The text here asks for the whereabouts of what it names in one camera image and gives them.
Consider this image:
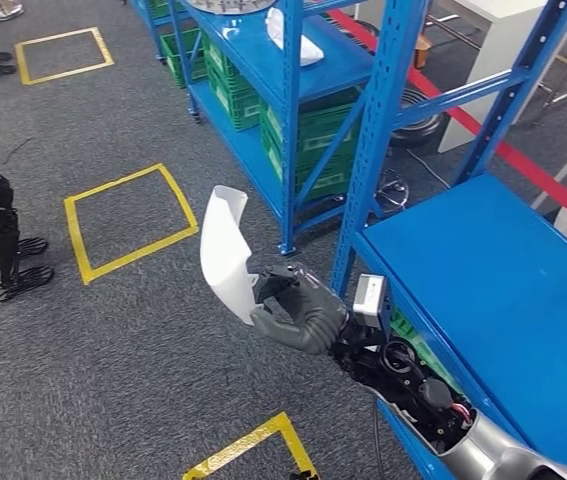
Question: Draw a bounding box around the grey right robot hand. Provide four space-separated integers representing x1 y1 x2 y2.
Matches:
249 262 347 352

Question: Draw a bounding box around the white curved plastic part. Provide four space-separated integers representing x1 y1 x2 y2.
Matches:
264 6 325 68
199 185 260 327

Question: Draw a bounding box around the blue metal shelf rack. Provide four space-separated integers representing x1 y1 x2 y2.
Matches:
330 0 567 480
130 0 192 66
165 0 381 258

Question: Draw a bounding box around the chrome round base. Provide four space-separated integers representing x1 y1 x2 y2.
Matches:
375 167 410 215

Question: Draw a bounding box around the yellow floor tape square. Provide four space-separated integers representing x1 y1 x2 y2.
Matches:
63 163 199 286
182 411 320 480

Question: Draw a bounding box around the black round stanchion base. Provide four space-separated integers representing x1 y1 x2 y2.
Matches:
389 87 447 148

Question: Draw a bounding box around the grey round metal disc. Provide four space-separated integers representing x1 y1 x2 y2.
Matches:
183 0 278 17

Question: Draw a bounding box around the red barrier belt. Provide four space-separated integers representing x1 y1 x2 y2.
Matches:
327 7 567 238

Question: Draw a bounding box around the white cabinet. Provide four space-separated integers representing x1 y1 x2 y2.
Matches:
436 0 550 155

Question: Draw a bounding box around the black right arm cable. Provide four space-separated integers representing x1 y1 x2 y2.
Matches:
373 397 385 480

